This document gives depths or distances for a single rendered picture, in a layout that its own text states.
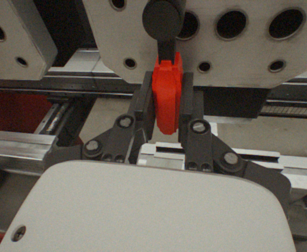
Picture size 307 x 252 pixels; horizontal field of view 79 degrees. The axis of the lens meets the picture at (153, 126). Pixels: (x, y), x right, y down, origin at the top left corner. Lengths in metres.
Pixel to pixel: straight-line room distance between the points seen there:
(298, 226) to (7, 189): 0.60
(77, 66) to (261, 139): 1.45
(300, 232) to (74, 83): 0.61
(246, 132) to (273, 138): 0.20
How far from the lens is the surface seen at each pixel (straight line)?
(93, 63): 0.59
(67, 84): 0.63
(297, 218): 0.44
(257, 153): 0.35
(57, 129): 0.66
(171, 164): 0.31
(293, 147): 1.77
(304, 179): 0.39
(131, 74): 0.16
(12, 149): 0.48
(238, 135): 1.67
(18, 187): 0.55
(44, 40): 0.19
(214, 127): 0.35
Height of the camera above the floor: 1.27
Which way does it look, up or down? 51 degrees down
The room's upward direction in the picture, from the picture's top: 7 degrees counter-clockwise
